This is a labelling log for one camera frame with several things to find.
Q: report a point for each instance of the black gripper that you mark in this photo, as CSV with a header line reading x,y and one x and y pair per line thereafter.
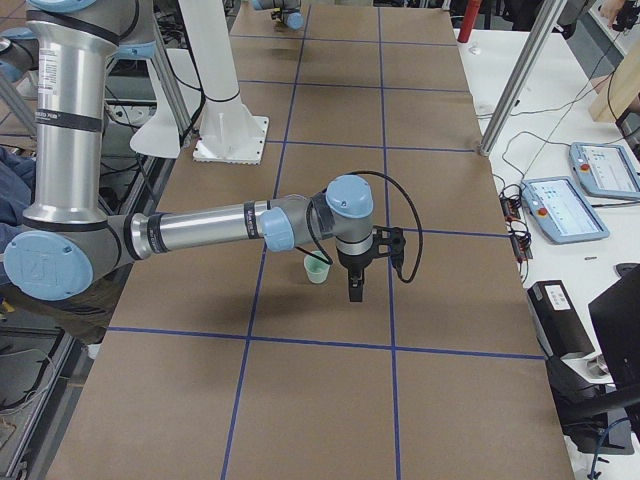
x,y
352,263

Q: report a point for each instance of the green plastic cup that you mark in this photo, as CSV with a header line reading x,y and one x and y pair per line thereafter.
x,y
316,267

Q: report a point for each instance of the aluminium frame post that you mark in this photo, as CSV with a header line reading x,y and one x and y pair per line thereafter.
x,y
535,42

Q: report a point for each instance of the near teach pendant tablet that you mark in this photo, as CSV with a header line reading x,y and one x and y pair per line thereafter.
x,y
562,211

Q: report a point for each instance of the black box with label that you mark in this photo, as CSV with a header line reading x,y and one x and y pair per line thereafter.
x,y
558,326

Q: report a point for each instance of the black monitor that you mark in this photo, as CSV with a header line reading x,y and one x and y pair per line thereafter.
x,y
615,318

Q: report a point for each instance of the teach pendant tablet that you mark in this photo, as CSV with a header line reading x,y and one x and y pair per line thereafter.
x,y
605,170
562,211

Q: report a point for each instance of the person in blue hoodie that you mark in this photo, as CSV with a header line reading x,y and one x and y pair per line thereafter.
x,y
17,185

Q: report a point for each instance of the red cylinder bottle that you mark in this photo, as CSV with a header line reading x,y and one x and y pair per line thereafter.
x,y
469,19

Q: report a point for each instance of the far teach pendant tablet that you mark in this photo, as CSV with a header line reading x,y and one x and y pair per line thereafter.
x,y
605,170

